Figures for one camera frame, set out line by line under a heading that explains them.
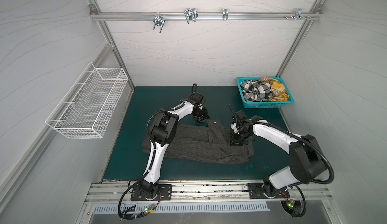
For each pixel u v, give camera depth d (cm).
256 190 73
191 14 77
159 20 80
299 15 77
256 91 107
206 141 90
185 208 70
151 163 61
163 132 58
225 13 72
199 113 90
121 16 79
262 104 101
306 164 44
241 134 72
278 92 104
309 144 45
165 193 73
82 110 67
